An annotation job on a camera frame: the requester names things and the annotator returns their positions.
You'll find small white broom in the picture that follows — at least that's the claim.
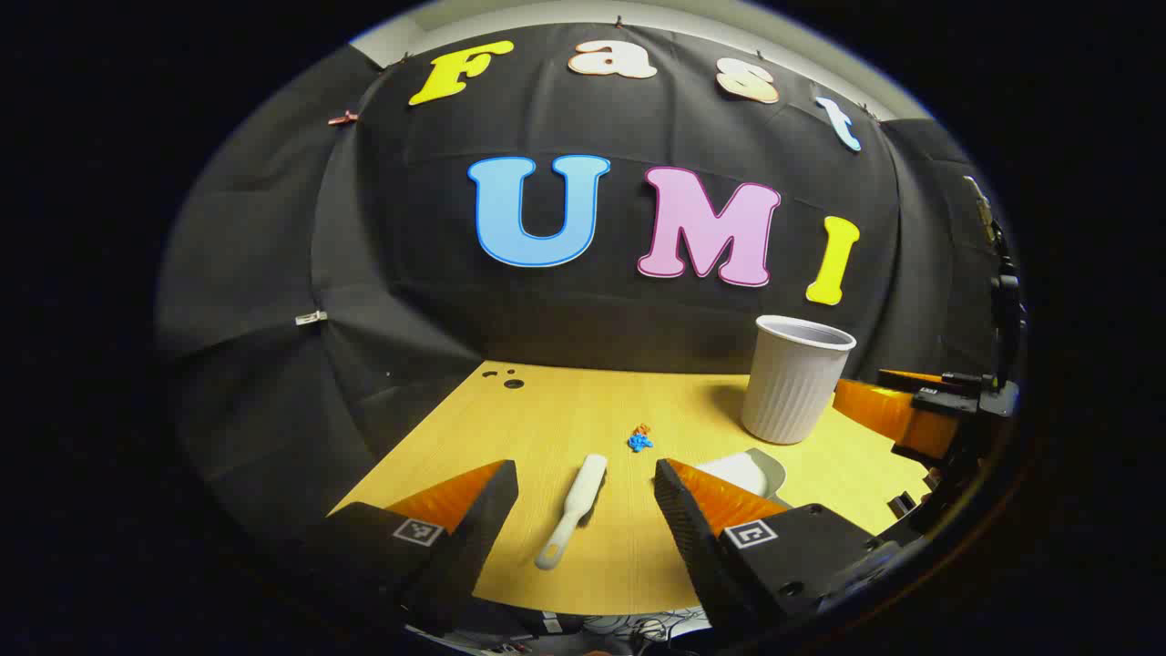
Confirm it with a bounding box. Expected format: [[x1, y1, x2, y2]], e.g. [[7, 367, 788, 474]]
[[535, 454, 609, 571]]

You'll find white ribbed garbage bin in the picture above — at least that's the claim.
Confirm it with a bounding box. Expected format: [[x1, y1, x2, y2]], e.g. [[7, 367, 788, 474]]
[[741, 315, 857, 446]]

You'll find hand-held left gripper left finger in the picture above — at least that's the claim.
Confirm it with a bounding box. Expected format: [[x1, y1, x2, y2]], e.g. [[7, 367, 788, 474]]
[[310, 458, 520, 639]]

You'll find white dustpan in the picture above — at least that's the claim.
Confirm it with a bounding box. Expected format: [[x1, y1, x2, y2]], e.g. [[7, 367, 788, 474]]
[[694, 448, 787, 500]]

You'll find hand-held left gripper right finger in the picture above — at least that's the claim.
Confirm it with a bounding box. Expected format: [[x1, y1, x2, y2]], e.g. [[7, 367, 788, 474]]
[[653, 457, 903, 639]]

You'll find black backdrop cloth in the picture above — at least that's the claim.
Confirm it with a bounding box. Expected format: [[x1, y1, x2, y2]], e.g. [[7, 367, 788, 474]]
[[155, 23, 1012, 548]]

